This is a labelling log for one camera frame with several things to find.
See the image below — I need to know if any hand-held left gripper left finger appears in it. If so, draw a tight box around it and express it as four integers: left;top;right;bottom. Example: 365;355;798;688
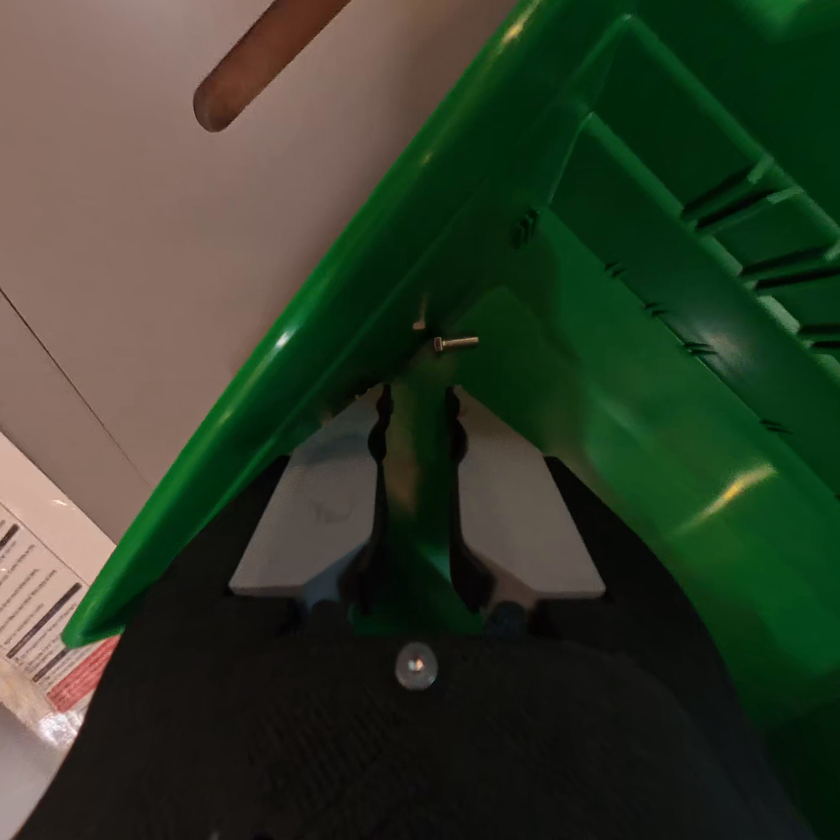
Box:
228;384;395;614

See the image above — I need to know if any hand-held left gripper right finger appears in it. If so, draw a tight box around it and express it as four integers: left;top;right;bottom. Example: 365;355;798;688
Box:
446;386;606;614

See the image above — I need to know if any green plastic bin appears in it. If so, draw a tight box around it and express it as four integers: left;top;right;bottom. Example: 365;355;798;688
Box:
61;0;840;840

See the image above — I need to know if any printed leaflet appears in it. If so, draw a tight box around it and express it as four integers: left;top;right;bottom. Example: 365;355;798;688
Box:
0;502;123;746

